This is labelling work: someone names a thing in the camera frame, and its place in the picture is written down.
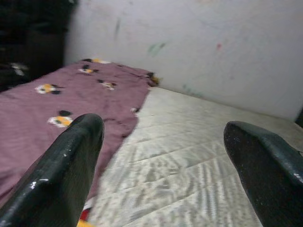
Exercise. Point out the white quilted mattress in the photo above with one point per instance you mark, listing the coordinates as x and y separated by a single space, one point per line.
180 153

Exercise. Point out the dark furniture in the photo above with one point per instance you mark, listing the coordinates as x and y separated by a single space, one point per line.
35 35

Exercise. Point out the purple cartoon print blanket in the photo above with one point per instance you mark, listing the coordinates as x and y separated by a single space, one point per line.
82 99

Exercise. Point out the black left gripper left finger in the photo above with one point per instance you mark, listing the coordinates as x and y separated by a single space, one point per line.
59 177

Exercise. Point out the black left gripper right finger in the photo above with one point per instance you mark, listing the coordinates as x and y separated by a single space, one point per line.
267 179

